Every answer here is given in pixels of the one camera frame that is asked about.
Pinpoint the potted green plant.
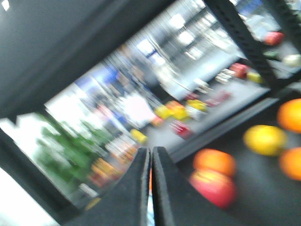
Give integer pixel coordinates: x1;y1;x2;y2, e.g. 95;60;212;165
33;114;113;185

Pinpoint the orange near right edge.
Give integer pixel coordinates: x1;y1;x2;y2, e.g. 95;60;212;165
277;98;301;134

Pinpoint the yellow pear apple right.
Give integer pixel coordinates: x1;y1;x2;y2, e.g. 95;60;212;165
243;124;288;156

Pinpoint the black wood display table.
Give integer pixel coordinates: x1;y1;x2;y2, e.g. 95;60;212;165
171;84;301;226

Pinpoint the small orange right middle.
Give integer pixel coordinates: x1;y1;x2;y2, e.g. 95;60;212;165
279;147;301;181

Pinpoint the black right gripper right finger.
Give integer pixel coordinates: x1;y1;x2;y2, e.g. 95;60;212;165
152;147;226;226

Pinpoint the red apple center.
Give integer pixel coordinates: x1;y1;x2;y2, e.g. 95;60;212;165
189;169;237;209

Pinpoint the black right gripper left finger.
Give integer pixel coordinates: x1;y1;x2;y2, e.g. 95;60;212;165
65;147;151;226

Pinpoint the orange behind center apple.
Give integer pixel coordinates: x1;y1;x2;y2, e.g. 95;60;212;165
192;148;236;177

